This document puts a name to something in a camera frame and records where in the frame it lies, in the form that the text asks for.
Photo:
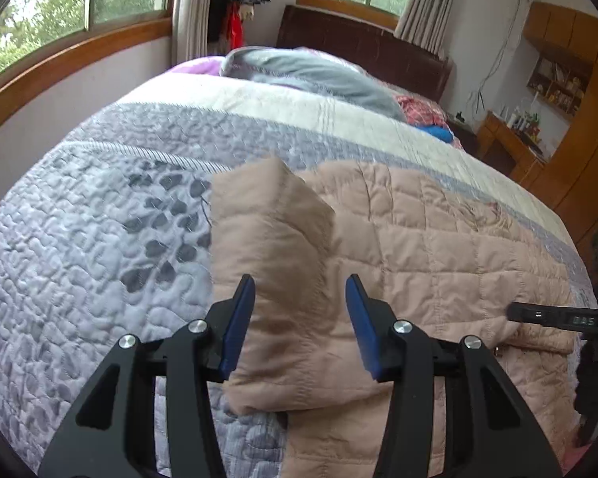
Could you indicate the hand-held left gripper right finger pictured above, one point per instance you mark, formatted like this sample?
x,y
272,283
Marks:
x,y
364,331

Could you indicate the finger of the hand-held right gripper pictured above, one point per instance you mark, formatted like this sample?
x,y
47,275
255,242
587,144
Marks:
x,y
530,314

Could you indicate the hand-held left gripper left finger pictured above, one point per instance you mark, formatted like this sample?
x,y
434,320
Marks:
x,y
236,331

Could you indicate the beige quilted jacket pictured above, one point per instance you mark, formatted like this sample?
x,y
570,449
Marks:
x,y
428,259

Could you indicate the coat rack with clothes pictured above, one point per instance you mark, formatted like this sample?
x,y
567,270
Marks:
x,y
234,5

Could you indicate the grey leaf-print bed quilt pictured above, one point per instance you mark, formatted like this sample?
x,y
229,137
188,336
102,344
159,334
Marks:
x,y
104,259

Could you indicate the wooden dresser with items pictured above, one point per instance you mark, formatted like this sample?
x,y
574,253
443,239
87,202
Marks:
x,y
503,147

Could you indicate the group of bottles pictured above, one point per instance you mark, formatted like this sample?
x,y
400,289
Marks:
x,y
523,122

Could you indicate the dark nightstand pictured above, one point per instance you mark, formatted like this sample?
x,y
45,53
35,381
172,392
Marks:
x,y
461,129

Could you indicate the blue cloth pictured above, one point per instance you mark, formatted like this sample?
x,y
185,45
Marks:
x,y
438,133

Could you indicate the red patterned cloth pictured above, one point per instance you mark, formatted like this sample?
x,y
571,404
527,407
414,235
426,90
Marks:
x,y
418,109

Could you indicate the grey pillow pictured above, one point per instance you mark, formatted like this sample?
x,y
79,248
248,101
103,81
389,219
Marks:
x,y
319,79

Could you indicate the purple cloth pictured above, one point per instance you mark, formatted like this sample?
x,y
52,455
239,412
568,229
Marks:
x,y
199,65

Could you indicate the dark wooden headboard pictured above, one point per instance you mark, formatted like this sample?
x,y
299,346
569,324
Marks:
x,y
359,40

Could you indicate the pale striped curtain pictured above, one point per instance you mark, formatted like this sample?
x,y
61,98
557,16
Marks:
x,y
192,10

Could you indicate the beige curtain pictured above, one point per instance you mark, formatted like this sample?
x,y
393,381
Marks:
x,y
428,5

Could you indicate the large wooden-framed window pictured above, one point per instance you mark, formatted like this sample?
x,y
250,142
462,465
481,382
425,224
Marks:
x,y
70,15

